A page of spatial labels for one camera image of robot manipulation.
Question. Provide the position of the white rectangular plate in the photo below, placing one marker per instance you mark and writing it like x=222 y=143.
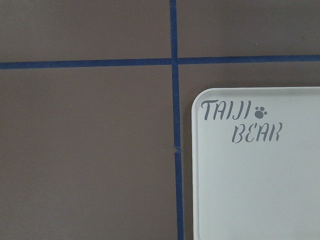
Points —
x=256 y=163

